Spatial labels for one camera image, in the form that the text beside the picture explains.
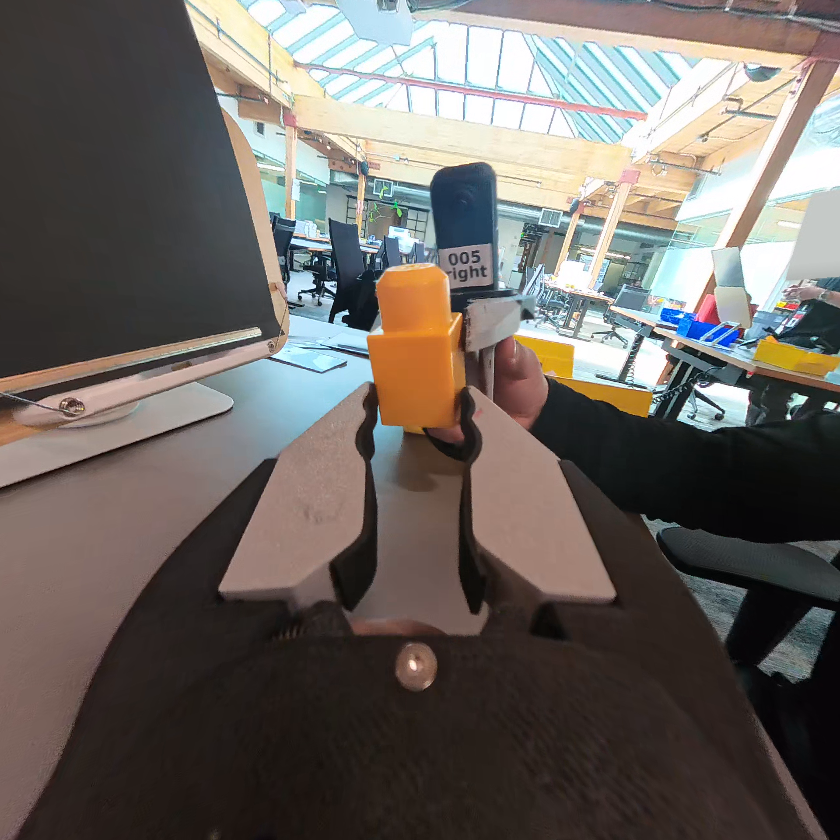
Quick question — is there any yellow plastic tray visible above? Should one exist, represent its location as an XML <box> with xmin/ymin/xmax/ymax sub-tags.
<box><xmin>751</xmin><ymin>335</ymin><xmax>840</xmax><ymax>378</ymax></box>

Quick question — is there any person's right hand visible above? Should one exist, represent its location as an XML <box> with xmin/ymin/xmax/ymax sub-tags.
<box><xmin>493</xmin><ymin>336</ymin><xmax>550</xmax><ymax>433</ymax></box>

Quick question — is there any black board on white stand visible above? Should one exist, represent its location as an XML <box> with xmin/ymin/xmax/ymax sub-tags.
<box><xmin>0</xmin><ymin>0</ymin><xmax>291</xmax><ymax>490</ymax></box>

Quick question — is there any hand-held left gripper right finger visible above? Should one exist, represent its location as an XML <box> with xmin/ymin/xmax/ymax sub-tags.
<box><xmin>457</xmin><ymin>386</ymin><xmax>618</xmax><ymax>614</ymax></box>

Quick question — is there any grey panel on stand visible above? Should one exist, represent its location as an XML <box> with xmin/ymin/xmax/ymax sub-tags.
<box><xmin>710</xmin><ymin>246</ymin><xmax>756</xmax><ymax>330</ymax></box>

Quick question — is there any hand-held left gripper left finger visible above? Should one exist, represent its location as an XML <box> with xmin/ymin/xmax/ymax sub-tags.
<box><xmin>218</xmin><ymin>382</ymin><xmax>381</xmax><ymax>611</ymax></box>

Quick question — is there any wooden post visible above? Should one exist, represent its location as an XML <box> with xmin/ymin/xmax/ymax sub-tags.
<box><xmin>694</xmin><ymin>58</ymin><xmax>840</xmax><ymax>311</ymax></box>

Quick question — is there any black office chair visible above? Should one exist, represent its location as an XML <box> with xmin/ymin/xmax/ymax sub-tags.
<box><xmin>326</xmin><ymin>218</ymin><xmax>370</xmax><ymax>327</ymax></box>

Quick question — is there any clear plastic sheet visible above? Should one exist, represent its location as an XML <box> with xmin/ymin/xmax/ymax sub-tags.
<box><xmin>270</xmin><ymin>344</ymin><xmax>349</xmax><ymax>374</ymax></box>

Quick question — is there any black mesh chair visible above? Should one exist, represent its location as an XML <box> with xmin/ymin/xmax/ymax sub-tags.
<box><xmin>656</xmin><ymin>525</ymin><xmax>840</xmax><ymax>668</ymax></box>

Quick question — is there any yellow toy building block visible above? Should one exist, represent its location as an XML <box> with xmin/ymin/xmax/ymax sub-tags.
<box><xmin>365</xmin><ymin>263</ymin><xmax>467</xmax><ymax>431</ymax></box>

